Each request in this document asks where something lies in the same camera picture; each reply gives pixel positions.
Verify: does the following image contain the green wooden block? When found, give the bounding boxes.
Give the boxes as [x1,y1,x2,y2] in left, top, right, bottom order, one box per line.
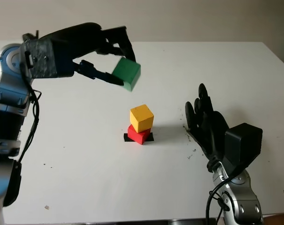
[112,57,142,92]

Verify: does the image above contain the yellow wooden block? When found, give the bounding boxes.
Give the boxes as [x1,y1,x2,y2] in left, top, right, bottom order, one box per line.
[130,104,154,133]

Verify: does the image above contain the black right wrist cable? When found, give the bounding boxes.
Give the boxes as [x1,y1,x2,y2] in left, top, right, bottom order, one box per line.
[205,164,249,225]

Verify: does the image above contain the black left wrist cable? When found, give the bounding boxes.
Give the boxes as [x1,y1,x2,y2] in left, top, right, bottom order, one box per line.
[16,30,43,166]

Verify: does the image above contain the red wooden block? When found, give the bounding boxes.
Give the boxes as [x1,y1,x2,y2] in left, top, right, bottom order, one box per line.
[128,124,151,145]

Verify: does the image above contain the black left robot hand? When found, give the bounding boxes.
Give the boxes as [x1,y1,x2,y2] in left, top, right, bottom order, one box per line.
[46,22,136,86]

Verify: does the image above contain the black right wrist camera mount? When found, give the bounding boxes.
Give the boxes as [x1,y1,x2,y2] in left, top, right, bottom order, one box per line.
[224,122,263,174]

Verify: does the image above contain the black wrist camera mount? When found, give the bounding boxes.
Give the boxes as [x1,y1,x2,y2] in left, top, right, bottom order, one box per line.
[21,37,74,79]
[224,122,263,174]

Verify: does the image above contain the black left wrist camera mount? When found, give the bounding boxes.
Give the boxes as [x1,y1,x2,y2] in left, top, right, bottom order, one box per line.
[21,37,74,79]

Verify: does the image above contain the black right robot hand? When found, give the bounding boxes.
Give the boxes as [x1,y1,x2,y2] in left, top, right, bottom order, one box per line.
[184,83,229,173]

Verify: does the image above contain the black tape strip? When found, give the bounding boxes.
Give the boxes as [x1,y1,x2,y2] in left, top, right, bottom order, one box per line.
[123,132,154,143]

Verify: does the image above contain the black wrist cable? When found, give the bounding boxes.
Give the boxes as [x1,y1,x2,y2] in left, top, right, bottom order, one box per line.
[16,30,43,166]
[205,164,249,225]

